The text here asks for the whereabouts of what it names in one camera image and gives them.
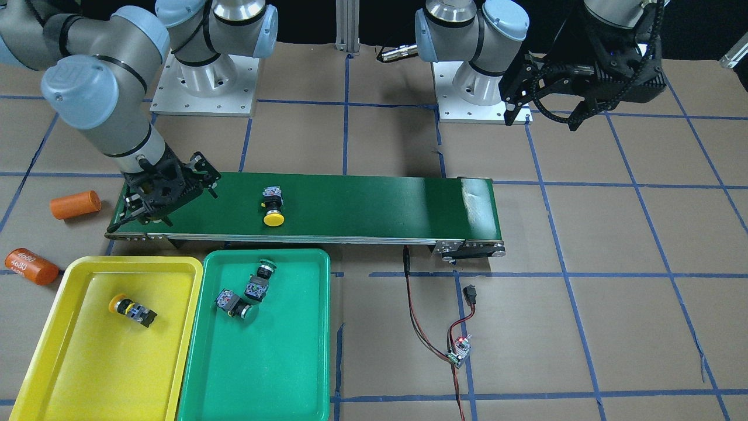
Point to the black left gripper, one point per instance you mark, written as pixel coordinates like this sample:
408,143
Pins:
591,57

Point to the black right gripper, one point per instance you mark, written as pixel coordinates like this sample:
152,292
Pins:
188,173

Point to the plain orange cylinder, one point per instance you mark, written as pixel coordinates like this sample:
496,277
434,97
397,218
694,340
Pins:
72,206

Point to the green push button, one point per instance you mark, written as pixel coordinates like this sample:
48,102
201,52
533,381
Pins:
233,304
258,284

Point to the orange 4680 battery cylinder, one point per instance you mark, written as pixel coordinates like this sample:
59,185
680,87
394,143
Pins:
32,266

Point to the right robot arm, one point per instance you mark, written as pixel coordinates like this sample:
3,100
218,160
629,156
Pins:
97,72

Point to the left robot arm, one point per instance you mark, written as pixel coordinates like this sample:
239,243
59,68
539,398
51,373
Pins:
489,37

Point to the green conveyor belt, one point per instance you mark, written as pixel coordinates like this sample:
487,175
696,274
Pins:
456,217

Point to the yellow plastic tray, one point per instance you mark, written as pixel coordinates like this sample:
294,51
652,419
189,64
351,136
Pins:
92,364

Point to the green plastic tray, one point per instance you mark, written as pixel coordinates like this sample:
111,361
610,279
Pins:
275,363

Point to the small circuit board red LED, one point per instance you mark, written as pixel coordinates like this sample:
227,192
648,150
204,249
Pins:
459,351

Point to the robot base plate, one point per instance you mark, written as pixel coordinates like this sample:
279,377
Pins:
225,87
466,96

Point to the aluminium frame post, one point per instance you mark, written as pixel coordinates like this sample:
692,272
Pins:
347,18

